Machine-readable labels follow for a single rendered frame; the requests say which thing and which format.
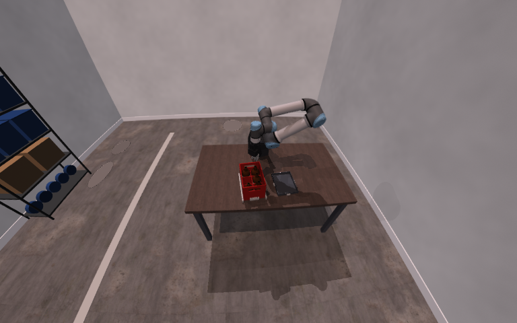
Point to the red crate with dividers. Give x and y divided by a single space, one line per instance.
253 193

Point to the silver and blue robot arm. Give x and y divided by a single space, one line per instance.
266 133

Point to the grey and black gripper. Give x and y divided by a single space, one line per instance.
255 151

